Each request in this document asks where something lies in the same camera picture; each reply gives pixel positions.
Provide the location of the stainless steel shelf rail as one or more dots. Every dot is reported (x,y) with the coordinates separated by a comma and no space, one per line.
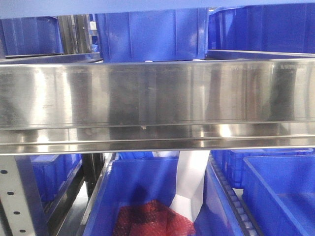
(86,108)

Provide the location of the blue bin lower left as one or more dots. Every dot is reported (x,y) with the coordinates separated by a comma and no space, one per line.
(52,171)

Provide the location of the blue bin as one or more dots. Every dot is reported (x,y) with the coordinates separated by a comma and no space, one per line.
(283,214)
(52,171)
(288,28)
(31,36)
(163,35)
(138,181)

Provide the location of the blue bin lower middle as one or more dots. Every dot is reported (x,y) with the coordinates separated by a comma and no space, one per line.
(138,181)

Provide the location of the blue bin upper left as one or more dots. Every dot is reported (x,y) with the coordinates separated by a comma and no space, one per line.
(31,36)

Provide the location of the white paper sheet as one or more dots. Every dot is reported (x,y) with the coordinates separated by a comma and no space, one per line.
(190,175)

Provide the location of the red mesh bag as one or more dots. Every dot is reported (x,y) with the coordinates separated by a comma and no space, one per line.
(152,219)

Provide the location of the blue bin lower right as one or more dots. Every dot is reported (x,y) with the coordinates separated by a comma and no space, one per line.
(283,214)

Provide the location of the blue bin upper right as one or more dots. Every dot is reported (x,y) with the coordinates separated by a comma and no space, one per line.
(288,28)

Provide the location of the perforated grey shelf post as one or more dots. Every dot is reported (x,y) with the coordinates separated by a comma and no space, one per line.
(15,185)

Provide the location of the blue crate lower back right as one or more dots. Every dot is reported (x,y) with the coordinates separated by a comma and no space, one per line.
(279,168)

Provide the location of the blue bin upper middle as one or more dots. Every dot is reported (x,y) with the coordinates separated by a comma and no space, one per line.
(163,35)

